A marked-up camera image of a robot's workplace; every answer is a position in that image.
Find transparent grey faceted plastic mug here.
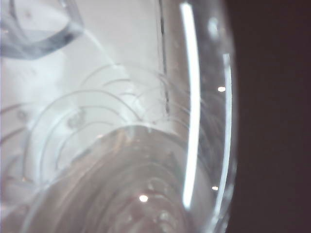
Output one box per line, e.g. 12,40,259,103
0,0,86,61

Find clear red-labelled water bottle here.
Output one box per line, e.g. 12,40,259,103
0,0,241,233

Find wide brown desk partition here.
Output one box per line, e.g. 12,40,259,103
225,0,311,233

